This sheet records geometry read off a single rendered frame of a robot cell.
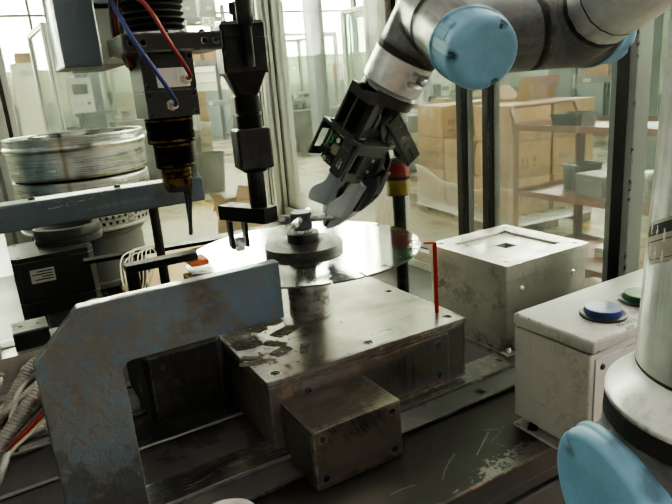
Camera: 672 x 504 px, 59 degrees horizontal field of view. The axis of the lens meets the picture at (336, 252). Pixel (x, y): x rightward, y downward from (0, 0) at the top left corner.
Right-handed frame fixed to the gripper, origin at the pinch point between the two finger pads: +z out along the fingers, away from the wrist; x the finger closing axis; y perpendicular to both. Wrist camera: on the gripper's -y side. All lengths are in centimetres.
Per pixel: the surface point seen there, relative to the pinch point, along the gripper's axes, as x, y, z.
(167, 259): -4.6, 21.6, 8.4
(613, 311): 35.2, -5.9, -12.6
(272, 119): -86, -67, 27
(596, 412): 41.0, -2.1, -3.9
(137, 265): -5.3, 25.1, 9.5
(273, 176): -77, -69, 43
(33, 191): -65, 10, 40
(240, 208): -5.0, 12.9, 1.2
